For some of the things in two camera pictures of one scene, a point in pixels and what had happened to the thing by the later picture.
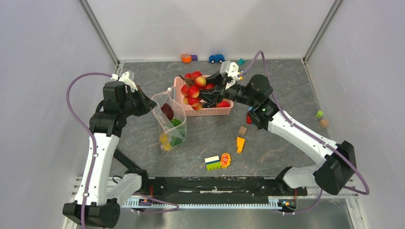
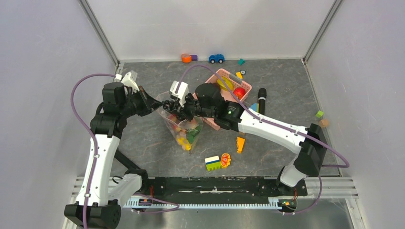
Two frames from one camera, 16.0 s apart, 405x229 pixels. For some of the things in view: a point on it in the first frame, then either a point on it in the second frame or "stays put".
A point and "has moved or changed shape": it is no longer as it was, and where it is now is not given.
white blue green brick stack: (213, 163) stays put
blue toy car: (219, 58) stays put
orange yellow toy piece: (240, 142) stays put
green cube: (319, 114) stays put
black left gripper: (147, 103) stays put
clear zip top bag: (171, 119) has moved or changed shape
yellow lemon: (164, 140) -> (184, 142)
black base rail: (223, 190) stays put
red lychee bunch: (196, 83) has moved or changed shape
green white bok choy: (178, 134) -> (192, 133)
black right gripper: (209, 96) -> (183, 110)
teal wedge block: (240, 62) stays put
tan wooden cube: (324, 123) stays put
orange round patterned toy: (225, 160) stays put
